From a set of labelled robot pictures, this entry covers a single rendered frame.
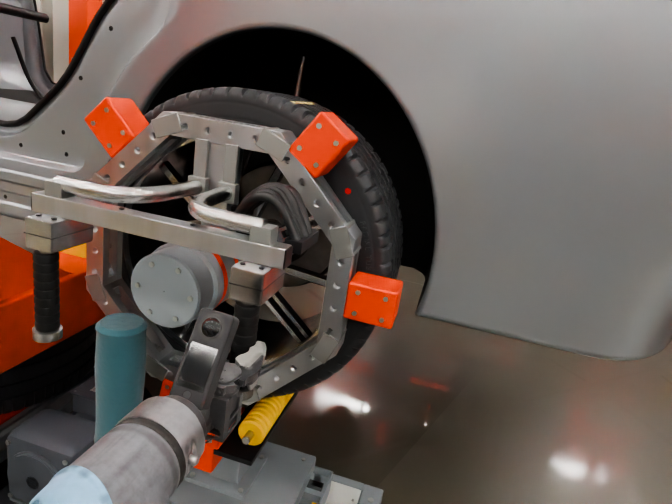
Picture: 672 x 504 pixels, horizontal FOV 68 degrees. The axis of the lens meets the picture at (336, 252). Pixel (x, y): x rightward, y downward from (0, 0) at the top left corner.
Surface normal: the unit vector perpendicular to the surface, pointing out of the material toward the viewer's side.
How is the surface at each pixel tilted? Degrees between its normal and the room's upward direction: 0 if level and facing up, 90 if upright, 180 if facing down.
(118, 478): 30
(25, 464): 90
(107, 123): 90
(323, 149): 90
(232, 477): 90
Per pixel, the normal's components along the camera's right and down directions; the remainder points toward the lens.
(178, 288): -0.25, 0.25
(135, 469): 0.66, -0.66
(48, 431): 0.15, -0.95
